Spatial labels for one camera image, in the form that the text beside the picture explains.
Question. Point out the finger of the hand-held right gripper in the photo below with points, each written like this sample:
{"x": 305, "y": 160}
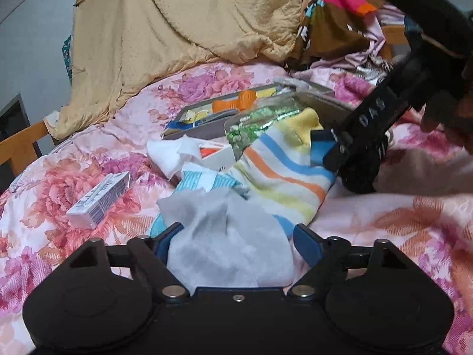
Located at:
{"x": 340, "y": 151}

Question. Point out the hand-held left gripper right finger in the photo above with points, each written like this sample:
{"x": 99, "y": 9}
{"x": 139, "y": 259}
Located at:
{"x": 306, "y": 244}

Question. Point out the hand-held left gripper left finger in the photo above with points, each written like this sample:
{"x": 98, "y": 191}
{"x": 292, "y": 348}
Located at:
{"x": 164, "y": 246}

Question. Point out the grey face mask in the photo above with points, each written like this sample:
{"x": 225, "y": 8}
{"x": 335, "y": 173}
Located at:
{"x": 229, "y": 244}

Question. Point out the blue face mask packet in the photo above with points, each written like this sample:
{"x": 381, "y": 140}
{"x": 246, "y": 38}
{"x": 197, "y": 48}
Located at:
{"x": 207, "y": 181}

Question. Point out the white nonwoven cloth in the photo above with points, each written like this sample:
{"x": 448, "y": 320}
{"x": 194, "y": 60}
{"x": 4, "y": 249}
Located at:
{"x": 166, "y": 155}

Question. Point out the shallow grey box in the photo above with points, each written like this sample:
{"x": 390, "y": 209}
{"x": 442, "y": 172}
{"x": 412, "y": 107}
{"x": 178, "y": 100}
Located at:
{"x": 199, "y": 134}

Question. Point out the person's right hand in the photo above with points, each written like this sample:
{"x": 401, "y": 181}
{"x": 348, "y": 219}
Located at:
{"x": 454, "y": 118}

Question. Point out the pale pink cloth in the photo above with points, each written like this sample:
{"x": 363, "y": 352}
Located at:
{"x": 378, "y": 31}

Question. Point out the pink floral bed sheet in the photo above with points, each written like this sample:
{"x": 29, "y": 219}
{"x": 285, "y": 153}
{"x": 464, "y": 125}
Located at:
{"x": 369, "y": 236}

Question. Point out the pastel striped towel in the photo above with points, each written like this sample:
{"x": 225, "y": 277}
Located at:
{"x": 281, "y": 177}

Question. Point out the white gold damask cloth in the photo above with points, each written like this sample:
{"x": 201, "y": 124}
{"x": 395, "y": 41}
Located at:
{"x": 369, "y": 72}

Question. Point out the small white carton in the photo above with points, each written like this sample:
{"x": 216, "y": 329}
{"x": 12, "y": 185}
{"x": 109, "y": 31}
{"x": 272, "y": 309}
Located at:
{"x": 99, "y": 199}

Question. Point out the green patterned plastic bag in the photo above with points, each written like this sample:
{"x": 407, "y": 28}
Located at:
{"x": 258, "y": 122}

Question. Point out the white carton with orange label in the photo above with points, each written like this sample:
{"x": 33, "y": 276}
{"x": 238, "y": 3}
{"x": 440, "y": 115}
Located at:
{"x": 214, "y": 157}

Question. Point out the colourful patchwork cloth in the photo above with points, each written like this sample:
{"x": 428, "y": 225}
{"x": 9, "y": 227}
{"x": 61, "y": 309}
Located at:
{"x": 332, "y": 18}

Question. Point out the yellow blue cartoon towel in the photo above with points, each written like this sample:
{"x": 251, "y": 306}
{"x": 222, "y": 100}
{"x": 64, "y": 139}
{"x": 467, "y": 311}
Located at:
{"x": 192, "y": 116}

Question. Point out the dark window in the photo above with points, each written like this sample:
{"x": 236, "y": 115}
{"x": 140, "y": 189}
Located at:
{"x": 13, "y": 118}

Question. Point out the teal patterned cloth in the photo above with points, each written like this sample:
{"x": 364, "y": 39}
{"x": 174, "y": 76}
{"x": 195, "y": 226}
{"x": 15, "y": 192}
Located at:
{"x": 66, "y": 55}

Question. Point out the yellow dotted quilt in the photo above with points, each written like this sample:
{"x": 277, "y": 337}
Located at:
{"x": 166, "y": 26}

